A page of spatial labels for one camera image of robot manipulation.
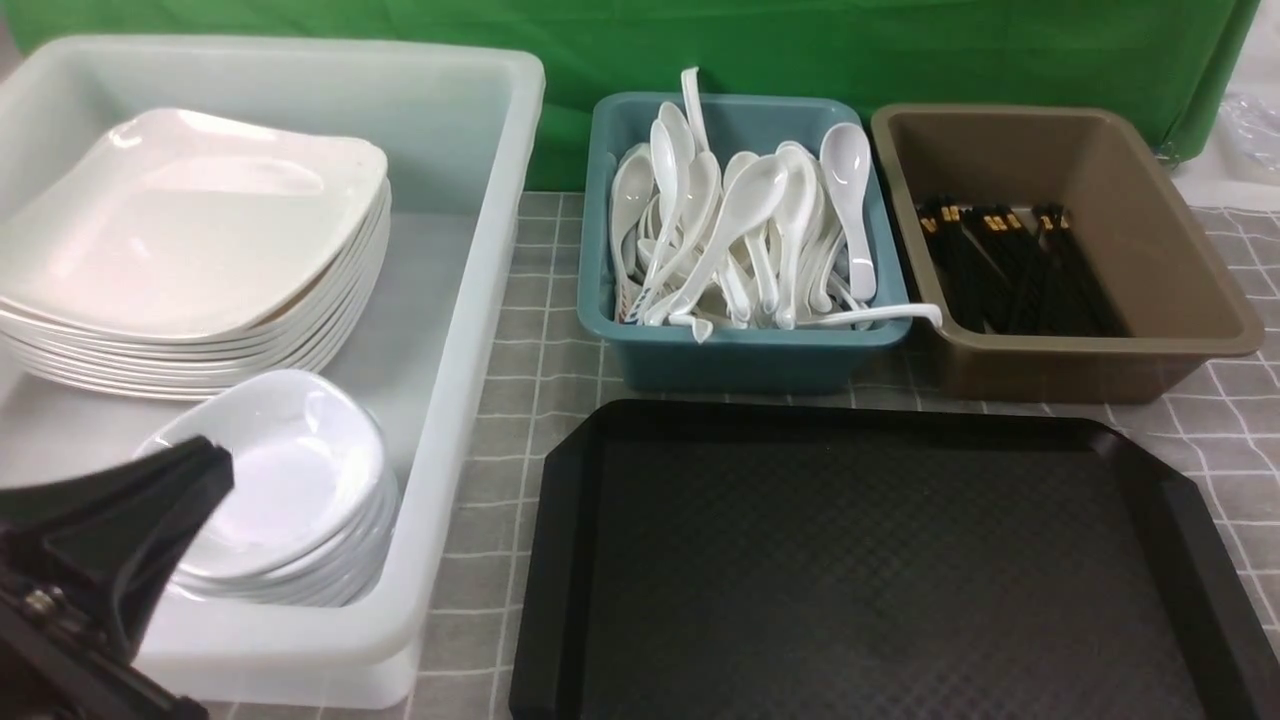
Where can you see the brown plastic chopstick bin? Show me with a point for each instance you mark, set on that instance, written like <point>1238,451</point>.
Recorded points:
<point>1182,305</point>

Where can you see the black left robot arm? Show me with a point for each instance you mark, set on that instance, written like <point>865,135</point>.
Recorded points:
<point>84,562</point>

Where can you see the teal plastic spoon bin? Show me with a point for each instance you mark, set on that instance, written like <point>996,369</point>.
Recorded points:
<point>808,361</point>

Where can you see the black serving tray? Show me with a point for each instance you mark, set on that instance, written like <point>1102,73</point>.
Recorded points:
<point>729,561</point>

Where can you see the clear plastic bag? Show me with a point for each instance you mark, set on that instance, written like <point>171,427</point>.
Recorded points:
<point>1250,130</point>

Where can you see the stack of small white bowls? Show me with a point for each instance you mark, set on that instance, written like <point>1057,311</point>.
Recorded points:
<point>311,513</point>

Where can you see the white square rice plate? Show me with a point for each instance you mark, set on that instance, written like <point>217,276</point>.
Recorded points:
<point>178,225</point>

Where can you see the pile of black chopsticks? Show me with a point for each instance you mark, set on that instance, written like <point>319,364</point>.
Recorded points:
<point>1025,273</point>

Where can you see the pile of white soup spoons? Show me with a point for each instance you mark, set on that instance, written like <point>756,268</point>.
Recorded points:
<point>783,236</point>

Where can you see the green backdrop cloth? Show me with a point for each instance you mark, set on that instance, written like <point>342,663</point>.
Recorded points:
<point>1163,65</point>

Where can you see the stack of white square plates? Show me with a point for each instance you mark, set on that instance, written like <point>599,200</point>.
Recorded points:
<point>306,334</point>

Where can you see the grey checked tablecloth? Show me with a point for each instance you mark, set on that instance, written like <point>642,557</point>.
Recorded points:
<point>546,373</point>

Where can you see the large translucent white tub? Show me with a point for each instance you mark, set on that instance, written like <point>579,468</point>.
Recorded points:
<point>458,125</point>

